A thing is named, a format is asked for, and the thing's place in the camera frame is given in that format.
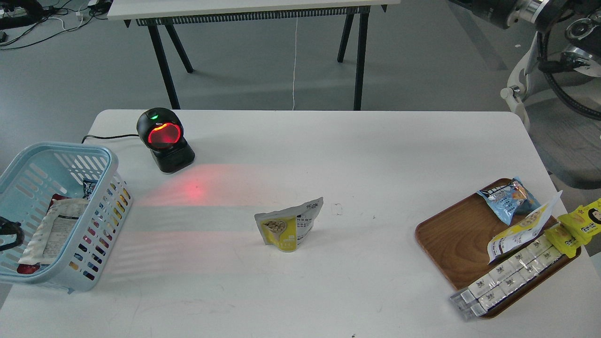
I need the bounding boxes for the brown wooden tray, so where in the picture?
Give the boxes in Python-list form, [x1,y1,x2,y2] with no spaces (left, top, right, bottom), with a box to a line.
[415,193,572,318]

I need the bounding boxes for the red snack pack in basket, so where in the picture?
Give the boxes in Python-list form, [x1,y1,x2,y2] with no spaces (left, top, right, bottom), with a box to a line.
[17,193,71,274]

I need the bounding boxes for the yellow snack packet far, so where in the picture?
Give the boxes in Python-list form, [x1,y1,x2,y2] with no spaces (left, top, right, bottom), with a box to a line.
[558,199,601,245]

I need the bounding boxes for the cables on floor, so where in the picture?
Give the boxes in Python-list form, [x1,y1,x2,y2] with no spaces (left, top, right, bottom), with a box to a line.
[0,0,111,50]

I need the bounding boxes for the white snack strip lower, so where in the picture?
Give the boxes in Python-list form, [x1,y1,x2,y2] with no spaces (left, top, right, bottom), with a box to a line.
[449,246,564,320]

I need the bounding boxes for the black scanner cable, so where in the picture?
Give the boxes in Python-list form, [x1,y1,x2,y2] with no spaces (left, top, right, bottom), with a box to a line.
[82,134,139,143]

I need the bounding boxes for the white snack strip upper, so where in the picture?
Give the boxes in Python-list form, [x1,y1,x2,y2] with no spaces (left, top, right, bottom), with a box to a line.
[451,235,562,310]

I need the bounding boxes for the white grey pouch in basket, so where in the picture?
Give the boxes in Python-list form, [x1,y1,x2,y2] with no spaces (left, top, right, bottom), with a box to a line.
[18,198,89,265]

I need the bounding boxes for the black barcode scanner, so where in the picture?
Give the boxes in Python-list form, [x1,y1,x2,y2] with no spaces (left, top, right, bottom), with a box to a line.
[137,108,195,174]

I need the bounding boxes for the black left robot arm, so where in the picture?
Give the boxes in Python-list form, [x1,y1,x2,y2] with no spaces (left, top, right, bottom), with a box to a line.
[0,216,24,252]

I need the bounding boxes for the blue snack bag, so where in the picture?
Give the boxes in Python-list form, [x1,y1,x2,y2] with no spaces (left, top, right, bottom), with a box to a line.
[476,177,541,225]

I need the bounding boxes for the white snack strip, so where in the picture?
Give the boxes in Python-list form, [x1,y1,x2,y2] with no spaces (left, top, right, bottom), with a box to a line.
[451,235,562,310]
[449,246,564,320]

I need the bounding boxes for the dark blue pack in basket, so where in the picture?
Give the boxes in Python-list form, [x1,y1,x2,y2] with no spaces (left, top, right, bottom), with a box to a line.
[82,179,98,200]

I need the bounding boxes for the yellow snack packet near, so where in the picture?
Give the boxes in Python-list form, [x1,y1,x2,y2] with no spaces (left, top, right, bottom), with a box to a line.
[544,223,586,259]

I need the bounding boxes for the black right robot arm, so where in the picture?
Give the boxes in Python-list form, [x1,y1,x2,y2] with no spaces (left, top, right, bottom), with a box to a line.
[454,0,600,121]

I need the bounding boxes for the yellow snack packet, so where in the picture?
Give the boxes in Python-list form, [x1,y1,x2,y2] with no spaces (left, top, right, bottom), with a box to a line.
[544,223,586,259]
[558,199,601,245]

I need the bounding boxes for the white hanging cable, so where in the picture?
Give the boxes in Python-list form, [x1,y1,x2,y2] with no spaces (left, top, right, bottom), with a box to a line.
[293,17,299,111]

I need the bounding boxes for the yellow white snack pouch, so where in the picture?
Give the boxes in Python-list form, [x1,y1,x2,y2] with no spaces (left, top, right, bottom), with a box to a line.
[254,197,324,253]
[487,191,563,264]

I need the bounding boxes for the light blue plastic basket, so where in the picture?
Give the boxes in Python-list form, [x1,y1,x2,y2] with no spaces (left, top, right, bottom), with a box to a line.
[1,143,133,292]

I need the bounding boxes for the white background table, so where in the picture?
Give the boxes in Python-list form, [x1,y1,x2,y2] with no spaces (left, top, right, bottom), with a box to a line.
[107,0,397,110]

